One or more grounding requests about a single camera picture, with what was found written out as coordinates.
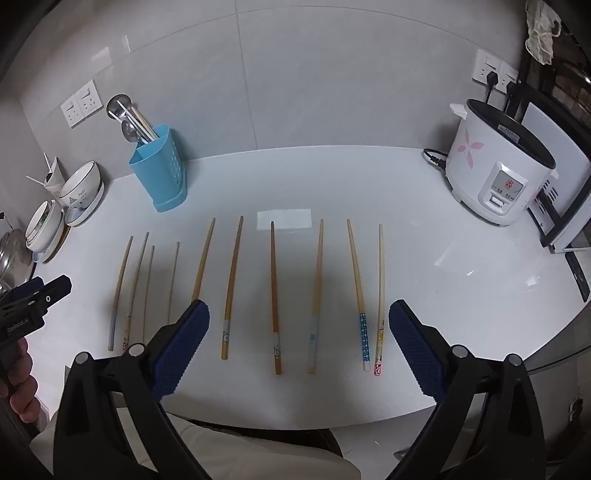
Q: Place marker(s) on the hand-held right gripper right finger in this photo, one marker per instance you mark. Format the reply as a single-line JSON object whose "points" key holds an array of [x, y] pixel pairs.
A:
{"points": [[415, 350]]}

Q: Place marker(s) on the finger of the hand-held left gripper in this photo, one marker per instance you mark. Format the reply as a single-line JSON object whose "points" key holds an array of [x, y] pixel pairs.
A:
{"points": [[57, 288], [23, 288]]}

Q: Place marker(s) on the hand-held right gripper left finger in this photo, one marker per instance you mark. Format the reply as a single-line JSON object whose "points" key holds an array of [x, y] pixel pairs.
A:
{"points": [[182, 350]]}

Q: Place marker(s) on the wooden chopstick white band print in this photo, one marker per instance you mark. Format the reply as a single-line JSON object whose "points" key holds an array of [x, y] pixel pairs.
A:
{"points": [[232, 286], [203, 261]]}

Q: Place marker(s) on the blue plastic utensil holder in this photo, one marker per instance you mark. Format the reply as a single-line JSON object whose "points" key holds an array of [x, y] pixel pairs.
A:
{"points": [[159, 175]]}

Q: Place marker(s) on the person's left hand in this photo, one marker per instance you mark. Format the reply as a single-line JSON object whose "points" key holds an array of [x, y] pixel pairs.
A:
{"points": [[23, 392]]}

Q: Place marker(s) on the steel pot lid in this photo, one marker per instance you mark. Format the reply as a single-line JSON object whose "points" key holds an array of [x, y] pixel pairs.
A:
{"points": [[14, 263]]}

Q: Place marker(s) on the plain white bowl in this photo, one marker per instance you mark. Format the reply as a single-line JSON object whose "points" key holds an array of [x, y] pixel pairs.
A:
{"points": [[48, 247]]}

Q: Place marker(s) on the wooden coaster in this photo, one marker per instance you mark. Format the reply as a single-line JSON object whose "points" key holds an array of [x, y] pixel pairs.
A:
{"points": [[60, 244]]}

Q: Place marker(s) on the blue striped plate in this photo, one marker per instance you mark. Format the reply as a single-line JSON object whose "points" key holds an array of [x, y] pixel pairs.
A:
{"points": [[87, 214]]}

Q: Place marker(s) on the white bowl black rim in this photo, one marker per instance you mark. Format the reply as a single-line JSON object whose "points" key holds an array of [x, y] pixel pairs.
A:
{"points": [[78, 189]]}

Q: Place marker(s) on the white plastic stick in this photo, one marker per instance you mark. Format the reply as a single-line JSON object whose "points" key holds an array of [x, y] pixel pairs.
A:
{"points": [[35, 181], [48, 163]]}

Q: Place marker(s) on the steel spoon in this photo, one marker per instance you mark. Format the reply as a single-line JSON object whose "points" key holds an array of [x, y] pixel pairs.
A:
{"points": [[128, 131]]}

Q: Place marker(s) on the black flat object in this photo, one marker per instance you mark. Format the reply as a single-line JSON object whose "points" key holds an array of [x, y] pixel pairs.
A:
{"points": [[579, 277]]}

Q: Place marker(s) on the white-tipped brown wooden chopstick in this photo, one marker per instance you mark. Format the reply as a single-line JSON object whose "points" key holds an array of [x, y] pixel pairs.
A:
{"points": [[121, 117]]}

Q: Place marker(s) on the white-tipped pale wooden chopstick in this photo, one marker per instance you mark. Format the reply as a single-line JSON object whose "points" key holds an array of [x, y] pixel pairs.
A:
{"points": [[141, 120]]}

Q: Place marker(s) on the white rice cooker pink flowers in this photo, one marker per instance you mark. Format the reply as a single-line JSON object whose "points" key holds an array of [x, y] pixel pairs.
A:
{"points": [[480, 166]]}

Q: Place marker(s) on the steel ladle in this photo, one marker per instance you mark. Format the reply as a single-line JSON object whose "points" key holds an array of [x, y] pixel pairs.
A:
{"points": [[119, 100]]}

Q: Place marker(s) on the white microwave oven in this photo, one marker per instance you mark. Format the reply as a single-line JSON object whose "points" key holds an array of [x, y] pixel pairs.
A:
{"points": [[563, 184]]}

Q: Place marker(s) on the black power plug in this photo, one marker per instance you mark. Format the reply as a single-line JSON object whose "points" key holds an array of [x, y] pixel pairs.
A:
{"points": [[511, 90], [492, 81]]}

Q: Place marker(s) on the white lace cloth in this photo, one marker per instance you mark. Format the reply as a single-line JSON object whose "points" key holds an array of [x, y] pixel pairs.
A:
{"points": [[542, 37]]}

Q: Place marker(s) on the white wall socket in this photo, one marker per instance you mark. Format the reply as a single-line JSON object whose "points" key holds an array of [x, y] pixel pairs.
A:
{"points": [[511, 74], [90, 98], [487, 64], [69, 111]]}

